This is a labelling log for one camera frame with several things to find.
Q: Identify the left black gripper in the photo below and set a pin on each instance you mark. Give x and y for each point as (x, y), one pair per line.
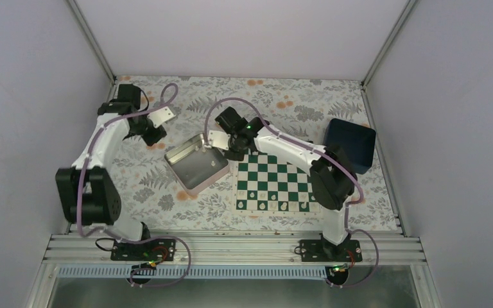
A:
(149, 140)

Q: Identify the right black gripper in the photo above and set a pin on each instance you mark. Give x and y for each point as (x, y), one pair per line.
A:
(235, 157)

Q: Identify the metal tray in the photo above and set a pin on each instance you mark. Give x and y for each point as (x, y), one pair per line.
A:
(195, 166)

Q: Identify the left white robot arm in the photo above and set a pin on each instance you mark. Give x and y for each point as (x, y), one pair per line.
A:
(88, 196)

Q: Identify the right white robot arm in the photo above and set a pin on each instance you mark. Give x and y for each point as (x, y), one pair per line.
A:
(330, 171)

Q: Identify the floral table mat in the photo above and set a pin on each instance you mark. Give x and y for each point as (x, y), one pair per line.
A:
(149, 190)

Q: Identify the green white chessboard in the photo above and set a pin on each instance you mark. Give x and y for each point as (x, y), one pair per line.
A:
(265, 178)

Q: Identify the dark blue box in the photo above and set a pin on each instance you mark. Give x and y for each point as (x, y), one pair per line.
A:
(356, 140)

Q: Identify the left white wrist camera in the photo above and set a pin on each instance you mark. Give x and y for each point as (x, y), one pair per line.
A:
(161, 116)

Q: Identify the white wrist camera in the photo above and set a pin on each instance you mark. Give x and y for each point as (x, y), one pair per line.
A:
(161, 116)
(216, 139)

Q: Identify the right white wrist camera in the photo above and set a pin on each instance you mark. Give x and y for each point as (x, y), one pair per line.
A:
(216, 139)

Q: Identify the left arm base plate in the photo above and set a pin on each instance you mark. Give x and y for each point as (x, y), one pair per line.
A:
(154, 251)

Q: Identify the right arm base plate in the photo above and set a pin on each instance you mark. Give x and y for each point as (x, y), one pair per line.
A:
(320, 250)

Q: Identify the aluminium frame rail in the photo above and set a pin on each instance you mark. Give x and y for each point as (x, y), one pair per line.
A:
(238, 250)

